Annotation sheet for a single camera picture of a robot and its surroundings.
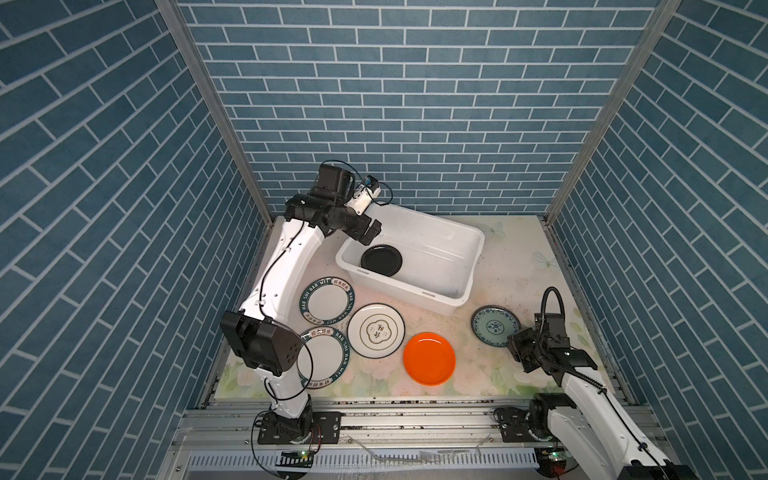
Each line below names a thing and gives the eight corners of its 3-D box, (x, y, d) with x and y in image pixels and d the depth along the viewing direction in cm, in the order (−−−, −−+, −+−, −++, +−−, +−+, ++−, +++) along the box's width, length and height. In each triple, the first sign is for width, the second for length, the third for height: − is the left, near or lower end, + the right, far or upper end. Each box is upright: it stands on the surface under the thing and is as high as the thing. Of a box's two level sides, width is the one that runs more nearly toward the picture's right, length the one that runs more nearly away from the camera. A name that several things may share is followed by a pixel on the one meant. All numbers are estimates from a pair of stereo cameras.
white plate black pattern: (345, 358, 87) (344, 355, 85) (351, 305, 98) (350, 302, 96) (405, 358, 87) (405, 356, 85) (404, 305, 98) (405, 302, 96)
